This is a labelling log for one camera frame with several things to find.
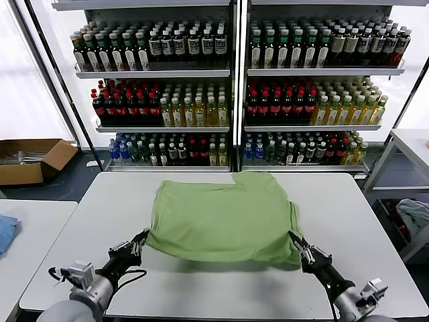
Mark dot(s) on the grey white cloth pile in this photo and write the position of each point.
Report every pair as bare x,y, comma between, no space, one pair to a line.
414,214

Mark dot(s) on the open cardboard box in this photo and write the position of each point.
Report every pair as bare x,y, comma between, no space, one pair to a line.
30,174

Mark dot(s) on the red item in crate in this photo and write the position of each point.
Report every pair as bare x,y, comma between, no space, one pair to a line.
402,229

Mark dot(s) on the green polo shirt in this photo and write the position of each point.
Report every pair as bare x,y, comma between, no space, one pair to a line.
218,218

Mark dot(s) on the dark tea bottle green label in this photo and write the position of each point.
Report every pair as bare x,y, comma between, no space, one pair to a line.
117,57
297,55
80,57
143,57
269,55
91,57
310,55
255,55
103,57
130,57
323,55
283,55

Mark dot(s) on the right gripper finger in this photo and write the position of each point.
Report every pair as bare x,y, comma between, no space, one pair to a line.
303,256
318,255

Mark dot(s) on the grey parts in cardboard box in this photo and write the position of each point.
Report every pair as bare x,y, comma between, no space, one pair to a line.
23,157

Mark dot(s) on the grey metal shelf rack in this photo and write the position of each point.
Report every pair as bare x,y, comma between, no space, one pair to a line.
154,73
321,71

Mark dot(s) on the blue drink bottle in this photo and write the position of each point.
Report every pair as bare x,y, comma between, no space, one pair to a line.
114,152
248,152
124,153
259,152

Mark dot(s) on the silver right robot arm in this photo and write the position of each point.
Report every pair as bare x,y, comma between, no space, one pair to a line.
348,302

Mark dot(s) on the yellow tea bottle white cap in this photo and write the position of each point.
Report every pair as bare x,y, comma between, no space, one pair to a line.
343,115
356,115
332,115
212,115
177,115
200,115
189,115
166,115
378,115
367,115
222,115
320,115

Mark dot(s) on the dark drink bottle white label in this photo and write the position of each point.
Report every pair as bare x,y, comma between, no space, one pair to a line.
390,45
179,47
220,46
207,46
155,47
167,47
193,46
402,45
364,45
377,45

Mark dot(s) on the folded blue cloth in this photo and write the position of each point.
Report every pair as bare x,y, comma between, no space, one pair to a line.
6,231

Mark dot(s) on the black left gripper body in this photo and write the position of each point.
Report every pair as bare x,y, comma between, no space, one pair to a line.
120,263

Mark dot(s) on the white paper scrap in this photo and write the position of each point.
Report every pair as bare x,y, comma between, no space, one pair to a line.
94,163

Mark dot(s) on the grey metal frame table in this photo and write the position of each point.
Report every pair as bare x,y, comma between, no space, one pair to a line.
412,141

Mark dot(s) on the black slanted pole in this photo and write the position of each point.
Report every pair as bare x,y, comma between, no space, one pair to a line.
411,97
66,90

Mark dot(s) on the cola bottle red cap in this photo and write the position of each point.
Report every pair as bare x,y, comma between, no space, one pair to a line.
99,110
287,109
155,110
132,110
110,110
263,109
143,110
252,109
120,110
309,109
298,109
275,109

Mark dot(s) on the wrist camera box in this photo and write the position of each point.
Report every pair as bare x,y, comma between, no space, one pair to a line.
373,292
82,270

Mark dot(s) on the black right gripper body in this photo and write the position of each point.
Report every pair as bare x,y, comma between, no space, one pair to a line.
323,271

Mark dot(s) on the small dark bottle white cap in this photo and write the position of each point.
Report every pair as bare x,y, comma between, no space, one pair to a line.
153,157
173,154
321,152
290,156
310,152
163,157
300,156
182,154

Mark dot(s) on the dark bottle beige label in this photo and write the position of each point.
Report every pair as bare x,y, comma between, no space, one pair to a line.
351,45
338,45

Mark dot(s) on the small cola bottle red label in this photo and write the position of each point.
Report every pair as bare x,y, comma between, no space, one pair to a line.
342,151
331,152
204,154
194,154

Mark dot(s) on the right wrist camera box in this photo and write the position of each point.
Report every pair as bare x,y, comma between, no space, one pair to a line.
373,292

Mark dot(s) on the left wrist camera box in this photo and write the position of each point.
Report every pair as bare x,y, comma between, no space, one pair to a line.
82,270

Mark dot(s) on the black storage crate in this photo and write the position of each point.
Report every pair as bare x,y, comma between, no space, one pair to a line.
385,214

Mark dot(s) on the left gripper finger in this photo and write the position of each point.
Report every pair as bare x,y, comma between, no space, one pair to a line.
136,250
127,245

